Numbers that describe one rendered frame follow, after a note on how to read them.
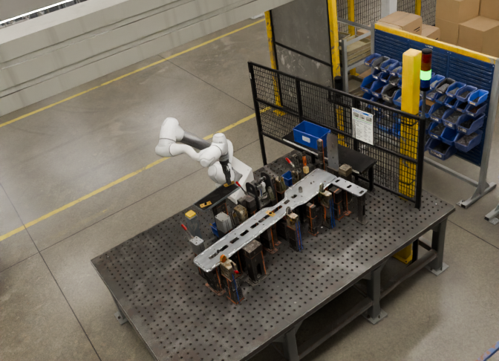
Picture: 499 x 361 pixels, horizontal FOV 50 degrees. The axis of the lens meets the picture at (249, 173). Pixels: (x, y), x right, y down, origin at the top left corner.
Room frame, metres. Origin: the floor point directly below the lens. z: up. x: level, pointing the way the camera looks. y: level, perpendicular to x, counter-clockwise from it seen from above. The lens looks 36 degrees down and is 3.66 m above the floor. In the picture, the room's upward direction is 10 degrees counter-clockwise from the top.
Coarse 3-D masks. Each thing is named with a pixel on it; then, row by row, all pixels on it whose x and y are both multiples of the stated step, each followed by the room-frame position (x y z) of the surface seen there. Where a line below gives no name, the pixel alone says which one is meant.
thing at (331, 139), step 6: (330, 138) 3.55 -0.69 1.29; (336, 138) 3.50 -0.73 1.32; (330, 144) 3.56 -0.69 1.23; (336, 144) 3.50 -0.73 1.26; (330, 150) 3.56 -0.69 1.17; (336, 150) 3.51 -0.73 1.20; (330, 156) 3.56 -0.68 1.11; (336, 156) 3.51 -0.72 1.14; (330, 162) 3.56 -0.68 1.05; (336, 162) 3.51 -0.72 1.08; (336, 168) 3.52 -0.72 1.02
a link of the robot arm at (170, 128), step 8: (168, 120) 3.74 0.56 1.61; (176, 120) 3.76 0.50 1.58; (168, 128) 3.69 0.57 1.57; (176, 128) 3.71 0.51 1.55; (160, 136) 3.66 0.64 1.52; (168, 136) 3.64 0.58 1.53; (176, 136) 3.67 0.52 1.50; (184, 136) 3.73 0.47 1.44; (192, 136) 3.79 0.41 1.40; (192, 144) 3.76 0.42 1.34; (200, 144) 3.79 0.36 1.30; (208, 144) 3.83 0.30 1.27; (232, 152) 3.92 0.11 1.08
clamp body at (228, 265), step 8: (224, 264) 2.60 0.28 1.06; (232, 264) 2.62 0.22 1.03; (224, 272) 2.60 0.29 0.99; (232, 272) 2.56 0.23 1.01; (224, 280) 2.62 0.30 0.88; (232, 280) 2.56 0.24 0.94; (232, 288) 2.56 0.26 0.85; (240, 288) 2.59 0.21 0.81; (232, 296) 2.57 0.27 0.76; (240, 296) 2.58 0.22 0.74
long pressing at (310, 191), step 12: (300, 180) 3.45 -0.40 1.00; (312, 180) 3.43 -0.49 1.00; (324, 180) 3.40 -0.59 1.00; (288, 192) 3.33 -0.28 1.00; (300, 192) 3.30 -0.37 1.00; (312, 192) 3.28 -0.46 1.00; (276, 204) 3.20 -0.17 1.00; (288, 204) 3.18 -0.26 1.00; (300, 204) 3.16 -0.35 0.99; (252, 216) 3.11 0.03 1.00; (264, 216) 3.10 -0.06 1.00; (276, 216) 3.07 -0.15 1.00; (240, 228) 3.01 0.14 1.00; (264, 228) 2.96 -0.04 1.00; (228, 240) 2.90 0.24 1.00; (240, 240) 2.88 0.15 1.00; (204, 252) 2.82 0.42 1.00; (216, 252) 2.80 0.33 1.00; (228, 252) 2.78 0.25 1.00; (204, 264) 2.69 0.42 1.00; (216, 264) 2.68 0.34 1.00
